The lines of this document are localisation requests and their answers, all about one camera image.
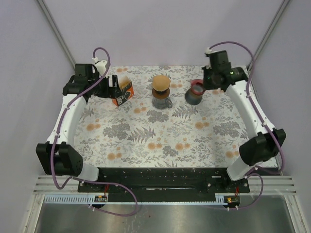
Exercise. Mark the white slotted cable duct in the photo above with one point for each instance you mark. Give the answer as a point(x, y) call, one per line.
point(76, 199)

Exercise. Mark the aluminium frame rail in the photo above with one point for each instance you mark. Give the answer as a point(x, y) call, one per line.
point(56, 31)

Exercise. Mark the orange coffee filter box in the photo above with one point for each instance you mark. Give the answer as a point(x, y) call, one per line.
point(122, 96)

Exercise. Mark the grey glass carafe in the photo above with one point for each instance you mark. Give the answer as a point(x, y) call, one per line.
point(161, 101)

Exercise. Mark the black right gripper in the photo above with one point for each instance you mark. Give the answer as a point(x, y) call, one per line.
point(207, 86)

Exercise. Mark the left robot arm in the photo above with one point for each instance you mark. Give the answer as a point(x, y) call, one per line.
point(57, 155)

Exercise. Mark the floral table mat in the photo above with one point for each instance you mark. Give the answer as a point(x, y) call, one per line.
point(136, 134)

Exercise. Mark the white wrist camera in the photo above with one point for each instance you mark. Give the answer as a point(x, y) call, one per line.
point(100, 65)
point(210, 52)

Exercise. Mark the stack of brown filters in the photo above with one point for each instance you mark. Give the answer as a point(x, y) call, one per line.
point(124, 83)

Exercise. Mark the brown paper coffee filter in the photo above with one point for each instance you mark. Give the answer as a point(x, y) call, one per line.
point(161, 83)

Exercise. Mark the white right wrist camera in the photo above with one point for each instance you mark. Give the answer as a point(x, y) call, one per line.
point(210, 52)

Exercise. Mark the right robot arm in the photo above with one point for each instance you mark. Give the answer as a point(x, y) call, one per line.
point(265, 139)

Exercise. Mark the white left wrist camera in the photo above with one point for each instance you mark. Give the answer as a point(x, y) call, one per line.
point(100, 65)

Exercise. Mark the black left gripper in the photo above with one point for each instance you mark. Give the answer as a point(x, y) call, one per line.
point(113, 91)

